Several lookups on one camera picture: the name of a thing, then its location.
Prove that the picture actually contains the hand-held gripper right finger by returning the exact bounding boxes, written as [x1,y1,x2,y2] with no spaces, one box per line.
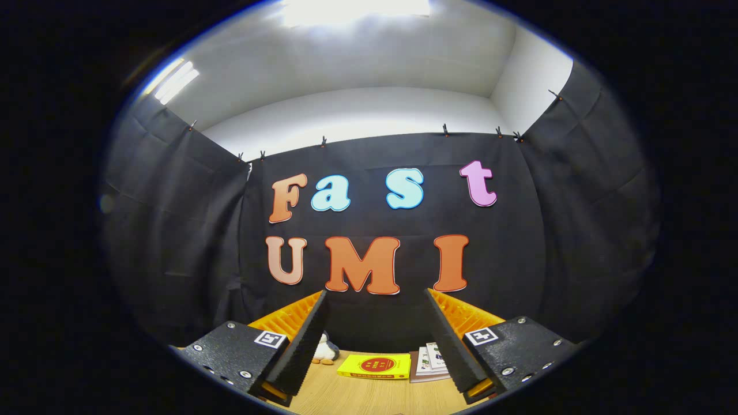
[425,288,581,405]

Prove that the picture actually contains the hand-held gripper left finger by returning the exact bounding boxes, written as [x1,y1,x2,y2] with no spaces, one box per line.
[172,290,331,408]

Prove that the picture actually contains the penguin plush toy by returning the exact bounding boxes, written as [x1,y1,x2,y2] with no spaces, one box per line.
[311,331,341,365]

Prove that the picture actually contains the yellow book with red circle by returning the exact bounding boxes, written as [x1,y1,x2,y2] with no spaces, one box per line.
[337,353,412,380]

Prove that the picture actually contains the black backdrop cloth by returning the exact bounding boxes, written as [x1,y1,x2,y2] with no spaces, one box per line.
[101,58,661,353]

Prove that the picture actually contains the row of small cloth clips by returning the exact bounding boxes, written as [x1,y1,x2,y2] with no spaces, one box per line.
[187,89,563,163]

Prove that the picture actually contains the ceiling light strip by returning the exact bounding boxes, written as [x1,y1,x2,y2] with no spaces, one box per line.
[144,58,201,105]

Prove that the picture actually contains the ceiling light panel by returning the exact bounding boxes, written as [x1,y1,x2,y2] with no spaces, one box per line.
[281,0,432,27]

